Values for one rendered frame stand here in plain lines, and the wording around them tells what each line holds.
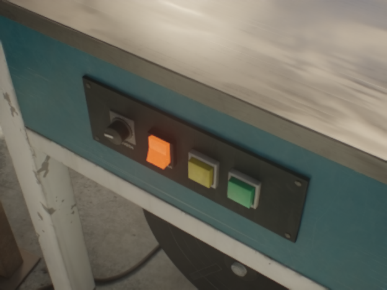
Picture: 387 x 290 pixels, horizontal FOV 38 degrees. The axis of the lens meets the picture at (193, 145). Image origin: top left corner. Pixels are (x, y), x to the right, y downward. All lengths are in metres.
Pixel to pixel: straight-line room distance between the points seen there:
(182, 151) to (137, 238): 0.74
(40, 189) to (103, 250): 0.46
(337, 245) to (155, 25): 0.26
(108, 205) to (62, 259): 0.39
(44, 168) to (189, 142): 0.33
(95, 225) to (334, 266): 0.84
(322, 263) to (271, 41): 0.21
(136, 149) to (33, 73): 0.15
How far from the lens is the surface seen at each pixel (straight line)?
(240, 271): 0.90
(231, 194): 0.53
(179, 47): 0.52
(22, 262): 1.28
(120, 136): 0.57
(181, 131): 0.53
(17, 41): 0.64
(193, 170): 0.53
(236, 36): 0.53
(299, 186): 0.49
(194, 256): 1.03
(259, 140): 0.48
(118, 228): 1.30
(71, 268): 1.01
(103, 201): 1.35
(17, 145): 0.80
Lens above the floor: 1.03
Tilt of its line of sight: 45 degrees down
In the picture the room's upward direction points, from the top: straight up
